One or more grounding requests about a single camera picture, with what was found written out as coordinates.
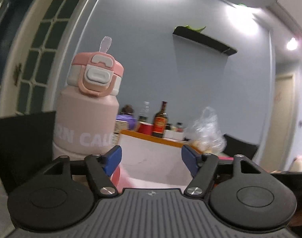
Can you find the glass pane door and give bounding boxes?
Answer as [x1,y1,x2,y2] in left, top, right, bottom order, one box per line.
[0,0,92,118]

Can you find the green plant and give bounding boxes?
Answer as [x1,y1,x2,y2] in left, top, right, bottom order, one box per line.
[184,25,206,33]

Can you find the cream door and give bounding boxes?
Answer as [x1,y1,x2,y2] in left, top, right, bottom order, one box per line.
[274,73,296,159]

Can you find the black wall shelf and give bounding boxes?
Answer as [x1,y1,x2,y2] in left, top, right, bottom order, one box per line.
[173,25,238,56]

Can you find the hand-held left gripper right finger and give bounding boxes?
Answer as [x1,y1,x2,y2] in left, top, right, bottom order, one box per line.
[181,144,262,199]

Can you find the red cup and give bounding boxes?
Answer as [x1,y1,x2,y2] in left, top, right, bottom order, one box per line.
[137,121,154,136]

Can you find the clear plastic bottle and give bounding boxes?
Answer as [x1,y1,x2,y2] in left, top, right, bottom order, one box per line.
[138,102,151,123]

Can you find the clear plastic bag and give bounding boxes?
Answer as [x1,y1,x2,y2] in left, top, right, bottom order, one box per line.
[184,107,227,154]

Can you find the orange cardboard box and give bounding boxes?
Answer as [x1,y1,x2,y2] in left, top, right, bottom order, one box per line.
[117,129,203,187]

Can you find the black chair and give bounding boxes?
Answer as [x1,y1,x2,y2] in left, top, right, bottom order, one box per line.
[223,134,259,159]
[0,111,57,194]

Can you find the dark liquor bottle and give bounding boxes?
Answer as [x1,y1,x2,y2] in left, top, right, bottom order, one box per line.
[152,101,168,138]

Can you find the brown figurine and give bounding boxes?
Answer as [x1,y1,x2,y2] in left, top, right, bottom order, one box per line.
[122,104,135,116]

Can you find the ceiling spotlight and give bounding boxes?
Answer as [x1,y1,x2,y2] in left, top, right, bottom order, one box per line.
[287,37,298,51]

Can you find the white container row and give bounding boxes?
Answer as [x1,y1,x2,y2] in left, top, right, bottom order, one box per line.
[164,129,185,141]

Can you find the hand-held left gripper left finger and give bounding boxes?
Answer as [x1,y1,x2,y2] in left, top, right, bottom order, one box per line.
[43,145,123,199]

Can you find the purple bag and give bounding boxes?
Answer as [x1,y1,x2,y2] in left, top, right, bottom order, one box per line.
[116,114,138,132]

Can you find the pink water bottle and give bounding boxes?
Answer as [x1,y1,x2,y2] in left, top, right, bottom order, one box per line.
[52,37,124,162]

